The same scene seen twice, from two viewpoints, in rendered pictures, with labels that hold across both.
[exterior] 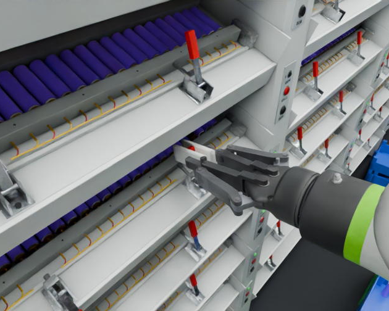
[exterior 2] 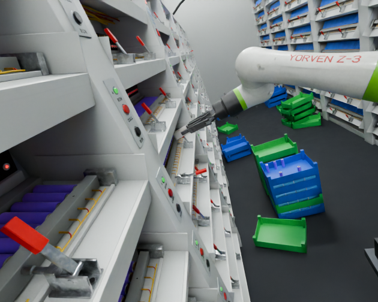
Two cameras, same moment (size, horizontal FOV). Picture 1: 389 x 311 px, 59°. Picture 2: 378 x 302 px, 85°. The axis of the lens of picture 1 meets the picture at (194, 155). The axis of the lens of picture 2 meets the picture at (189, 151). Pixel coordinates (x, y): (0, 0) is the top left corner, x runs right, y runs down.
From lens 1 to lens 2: 0.52 m
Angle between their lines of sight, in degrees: 30
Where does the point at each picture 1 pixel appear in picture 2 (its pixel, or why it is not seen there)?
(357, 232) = (239, 96)
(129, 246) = (188, 164)
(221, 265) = (213, 196)
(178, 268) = (203, 187)
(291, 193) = (218, 106)
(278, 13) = (172, 83)
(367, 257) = (246, 99)
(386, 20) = (191, 93)
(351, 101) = not seen: hidden behind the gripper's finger
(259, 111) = (185, 119)
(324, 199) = (227, 97)
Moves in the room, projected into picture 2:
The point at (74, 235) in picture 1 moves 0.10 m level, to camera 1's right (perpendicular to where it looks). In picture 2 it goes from (170, 166) to (191, 151)
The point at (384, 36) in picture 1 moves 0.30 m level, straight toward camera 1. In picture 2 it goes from (194, 98) to (202, 103)
